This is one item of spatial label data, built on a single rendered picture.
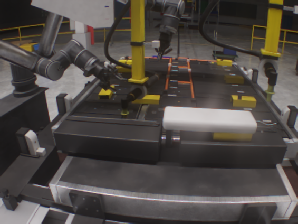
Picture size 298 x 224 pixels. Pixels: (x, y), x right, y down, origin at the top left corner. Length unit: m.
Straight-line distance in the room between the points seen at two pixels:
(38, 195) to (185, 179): 0.60
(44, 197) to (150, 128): 0.52
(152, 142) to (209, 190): 0.27
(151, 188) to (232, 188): 0.29
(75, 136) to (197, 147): 0.46
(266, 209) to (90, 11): 1.08
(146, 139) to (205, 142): 0.21
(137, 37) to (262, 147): 0.75
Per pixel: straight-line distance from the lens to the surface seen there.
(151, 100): 1.37
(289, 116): 1.59
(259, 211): 0.83
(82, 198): 0.82
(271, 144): 0.93
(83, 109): 1.35
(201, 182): 0.85
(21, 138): 1.23
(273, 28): 0.99
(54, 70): 1.24
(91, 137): 0.89
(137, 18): 1.15
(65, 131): 0.95
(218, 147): 0.86
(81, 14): 1.12
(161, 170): 0.88
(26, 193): 1.05
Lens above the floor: 1.56
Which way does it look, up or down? 26 degrees down
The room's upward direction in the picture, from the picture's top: straight up
